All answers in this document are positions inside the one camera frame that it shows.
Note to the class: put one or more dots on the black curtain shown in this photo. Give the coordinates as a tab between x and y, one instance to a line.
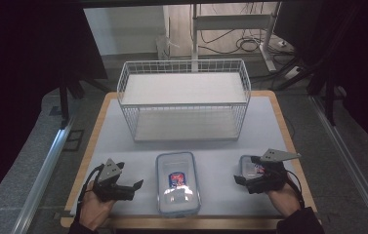
350	58
25	81

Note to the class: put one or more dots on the large clear lidded container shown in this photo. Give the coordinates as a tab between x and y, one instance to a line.
178	201

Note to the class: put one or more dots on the person's right hand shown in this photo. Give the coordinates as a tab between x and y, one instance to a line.
284	201

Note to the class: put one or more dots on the black metal stand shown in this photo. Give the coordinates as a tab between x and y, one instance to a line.
63	100

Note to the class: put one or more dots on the white power strip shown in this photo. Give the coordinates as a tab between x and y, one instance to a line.
293	72

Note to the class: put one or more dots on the person's left hand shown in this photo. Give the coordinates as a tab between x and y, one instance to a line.
94	209

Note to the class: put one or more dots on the small clear lidded container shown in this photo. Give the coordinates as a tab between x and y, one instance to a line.
247	169

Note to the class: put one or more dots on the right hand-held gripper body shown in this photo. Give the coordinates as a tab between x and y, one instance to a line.
269	180

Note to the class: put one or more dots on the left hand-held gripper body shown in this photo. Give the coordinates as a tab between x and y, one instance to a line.
108	172

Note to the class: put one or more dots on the white table mat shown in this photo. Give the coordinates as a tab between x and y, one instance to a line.
224	159

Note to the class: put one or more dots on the aluminium rail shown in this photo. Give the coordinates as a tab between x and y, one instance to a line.
350	162
43	175

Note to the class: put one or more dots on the white metal desk frame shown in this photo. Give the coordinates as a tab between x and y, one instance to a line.
233	22

